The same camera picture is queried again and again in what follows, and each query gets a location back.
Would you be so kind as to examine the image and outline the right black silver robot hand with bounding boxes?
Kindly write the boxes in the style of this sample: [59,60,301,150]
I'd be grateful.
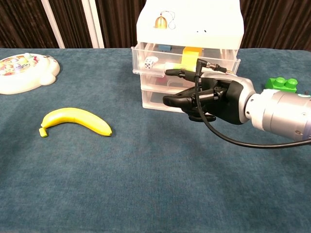
[162,68,257,126]

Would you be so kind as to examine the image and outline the clear drawer with glue stick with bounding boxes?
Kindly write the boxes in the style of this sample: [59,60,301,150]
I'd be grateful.
[131,42,241,76]

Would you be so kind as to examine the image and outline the yellow cube block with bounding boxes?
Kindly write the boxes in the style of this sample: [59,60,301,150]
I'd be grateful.
[182,47,203,67]

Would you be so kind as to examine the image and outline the clear drawer with red toys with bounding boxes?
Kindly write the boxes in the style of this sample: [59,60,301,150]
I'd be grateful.
[140,74,195,92]

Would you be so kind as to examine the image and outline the white plastic drawer unit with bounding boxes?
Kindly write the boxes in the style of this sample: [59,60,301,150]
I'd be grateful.
[136,0,245,114]

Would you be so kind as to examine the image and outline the green building block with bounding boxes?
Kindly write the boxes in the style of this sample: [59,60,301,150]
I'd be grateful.
[264,77,298,94]

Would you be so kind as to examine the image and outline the white dice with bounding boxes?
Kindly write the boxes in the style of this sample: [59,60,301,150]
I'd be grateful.
[144,57,156,70]

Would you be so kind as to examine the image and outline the blue velvet tablecloth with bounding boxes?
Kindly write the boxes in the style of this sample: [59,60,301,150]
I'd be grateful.
[0,48,311,233]

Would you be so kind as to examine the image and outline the yellow toy banana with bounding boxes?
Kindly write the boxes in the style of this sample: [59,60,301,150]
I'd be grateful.
[38,107,113,138]

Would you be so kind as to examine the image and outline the white fishing game toy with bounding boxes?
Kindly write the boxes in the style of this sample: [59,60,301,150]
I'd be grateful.
[0,52,61,95]

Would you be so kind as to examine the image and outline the dark brown pleated curtain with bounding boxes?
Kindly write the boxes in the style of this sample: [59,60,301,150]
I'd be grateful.
[0,0,311,51]

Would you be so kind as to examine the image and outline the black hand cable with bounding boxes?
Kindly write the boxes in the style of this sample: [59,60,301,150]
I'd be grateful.
[194,59,311,149]

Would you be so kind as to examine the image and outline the brass bell with string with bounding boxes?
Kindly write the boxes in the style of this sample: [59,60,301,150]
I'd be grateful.
[154,11,177,30]

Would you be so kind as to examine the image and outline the white frame post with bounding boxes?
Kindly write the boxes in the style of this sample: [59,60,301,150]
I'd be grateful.
[81,0,105,49]
[40,0,66,49]

